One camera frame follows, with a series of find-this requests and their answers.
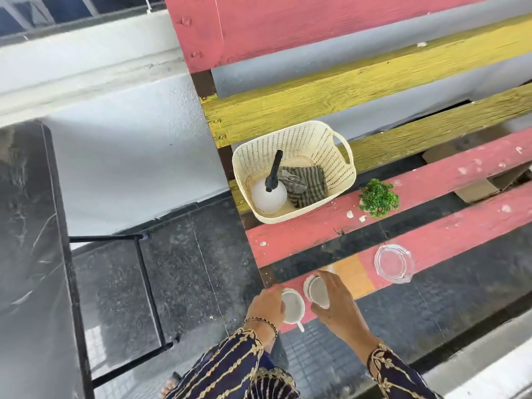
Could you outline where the person's right hand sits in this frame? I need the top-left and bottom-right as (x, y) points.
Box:
(310, 270), (381, 358)

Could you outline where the person's left hand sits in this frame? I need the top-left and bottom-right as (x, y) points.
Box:
(245, 285), (288, 329)

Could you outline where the white ceramic cup with handle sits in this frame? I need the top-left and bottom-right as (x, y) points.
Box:
(281, 288), (307, 333)

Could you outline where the person's left forearm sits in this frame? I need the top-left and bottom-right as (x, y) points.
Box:
(165, 327), (301, 399)

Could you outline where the person's right forearm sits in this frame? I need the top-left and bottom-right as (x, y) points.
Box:
(366, 343), (442, 399)

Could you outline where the clear glass ashtray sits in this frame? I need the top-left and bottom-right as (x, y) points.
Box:
(374, 244), (416, 285)

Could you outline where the white spray bottle black nozzle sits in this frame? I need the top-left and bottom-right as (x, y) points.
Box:
(250, 150), (288, 216)

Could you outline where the striped grey cloth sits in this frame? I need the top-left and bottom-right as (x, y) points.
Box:
(278, 165), (328, 209)

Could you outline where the small green artificial plant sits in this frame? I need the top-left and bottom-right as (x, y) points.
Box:
(358, 178), (401, 219)

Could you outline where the person's foot in sandal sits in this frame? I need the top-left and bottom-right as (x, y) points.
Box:
(160, 371), (184, 399)

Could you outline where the cream perforated plastic basket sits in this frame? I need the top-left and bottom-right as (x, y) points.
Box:
(232, 120), (357, 225)

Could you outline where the brown cardboard box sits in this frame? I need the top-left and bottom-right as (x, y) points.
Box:
(421, 136), (532, 204)

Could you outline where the black marble table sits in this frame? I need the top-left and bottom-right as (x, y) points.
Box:
(0, 120), (95, 399)

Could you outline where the beaded bracelet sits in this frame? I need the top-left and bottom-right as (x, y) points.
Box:
(243, 316), (278, 340)

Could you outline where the black metal table frame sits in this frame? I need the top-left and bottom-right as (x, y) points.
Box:
(68, 232), (182, 390)

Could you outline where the window with metal frame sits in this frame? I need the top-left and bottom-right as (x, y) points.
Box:
(0, 0), (167, 39)

